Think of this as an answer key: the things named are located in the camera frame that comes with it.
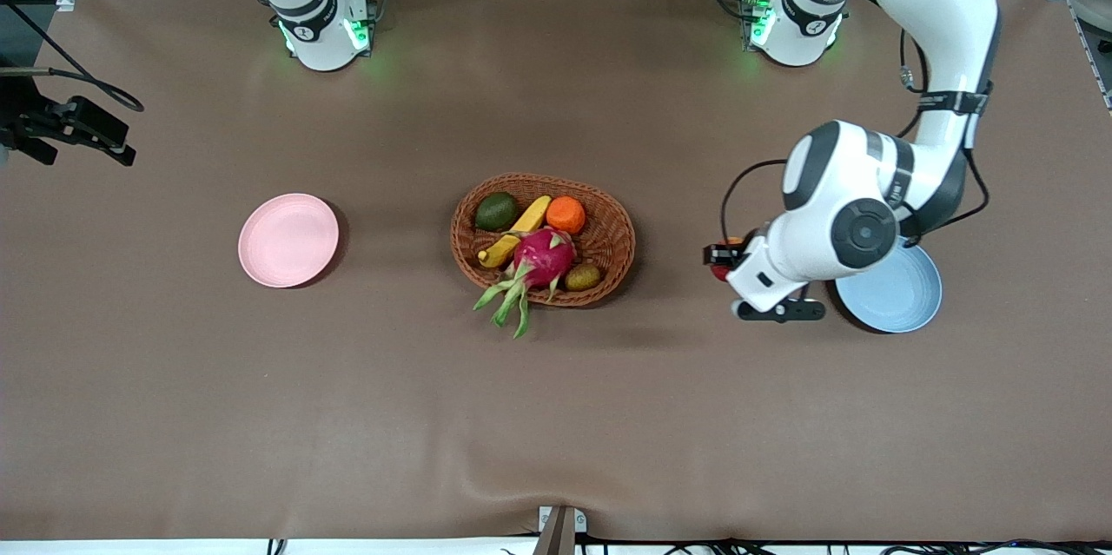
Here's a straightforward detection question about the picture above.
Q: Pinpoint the light blue plate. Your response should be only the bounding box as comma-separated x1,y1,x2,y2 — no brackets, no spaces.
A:
834,242,943,334

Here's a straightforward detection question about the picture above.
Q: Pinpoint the metal table edge bracket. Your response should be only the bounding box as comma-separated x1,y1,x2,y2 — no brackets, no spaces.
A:
539,505,587,534

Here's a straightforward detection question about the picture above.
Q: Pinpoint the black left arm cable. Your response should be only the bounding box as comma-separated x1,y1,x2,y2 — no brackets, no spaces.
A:
719,28,992,254

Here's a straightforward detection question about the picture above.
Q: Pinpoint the brown wicker basket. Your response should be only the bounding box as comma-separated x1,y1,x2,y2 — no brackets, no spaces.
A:
449,172,637,308

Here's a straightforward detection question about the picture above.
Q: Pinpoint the brown camera pole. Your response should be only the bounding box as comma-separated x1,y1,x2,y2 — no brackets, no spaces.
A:
532,507,576,555

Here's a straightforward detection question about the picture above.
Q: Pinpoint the yellow banana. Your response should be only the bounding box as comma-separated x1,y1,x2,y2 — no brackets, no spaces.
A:
477,195,553,269

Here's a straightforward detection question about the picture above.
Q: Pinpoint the brown table cloth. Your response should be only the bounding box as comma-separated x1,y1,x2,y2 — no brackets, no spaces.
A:
0,0,1112,543

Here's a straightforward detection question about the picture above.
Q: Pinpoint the green avocado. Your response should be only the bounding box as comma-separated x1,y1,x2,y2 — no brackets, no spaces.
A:
474,191,522,233

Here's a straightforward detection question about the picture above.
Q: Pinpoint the pink dragon fruit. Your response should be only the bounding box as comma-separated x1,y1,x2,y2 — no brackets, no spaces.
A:
473,227,579,340

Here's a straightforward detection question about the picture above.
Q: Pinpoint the red apple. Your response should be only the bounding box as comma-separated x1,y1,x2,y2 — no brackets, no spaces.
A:
710,235,746,283

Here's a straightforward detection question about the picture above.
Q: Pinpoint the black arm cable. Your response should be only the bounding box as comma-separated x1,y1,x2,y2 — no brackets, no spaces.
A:
0,0,145,113
719,28,992,254

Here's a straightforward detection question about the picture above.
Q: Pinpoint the pink plate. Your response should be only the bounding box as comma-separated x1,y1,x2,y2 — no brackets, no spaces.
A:
238,193,341,289

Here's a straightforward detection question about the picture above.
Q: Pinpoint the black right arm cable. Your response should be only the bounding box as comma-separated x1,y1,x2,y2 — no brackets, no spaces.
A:
0,0,145,113

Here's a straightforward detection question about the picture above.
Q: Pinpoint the orange fruit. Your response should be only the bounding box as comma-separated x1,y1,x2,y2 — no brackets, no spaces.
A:
546,195,587,235

